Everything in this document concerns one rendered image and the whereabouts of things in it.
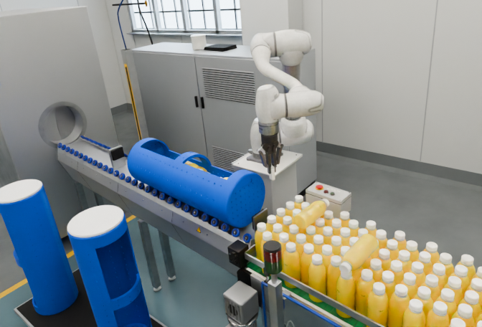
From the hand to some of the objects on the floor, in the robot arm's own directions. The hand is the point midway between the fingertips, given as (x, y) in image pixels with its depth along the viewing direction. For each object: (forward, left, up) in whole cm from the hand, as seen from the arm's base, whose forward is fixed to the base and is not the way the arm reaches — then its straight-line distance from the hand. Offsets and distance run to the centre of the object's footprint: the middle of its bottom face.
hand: (272, 173), depth 180 cm
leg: (+3, -211, -123) cm, 244 cm away
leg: (-6, -112, -125) cm, 168 cm away
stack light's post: (+45, +28, -126) cm, 137 cm away
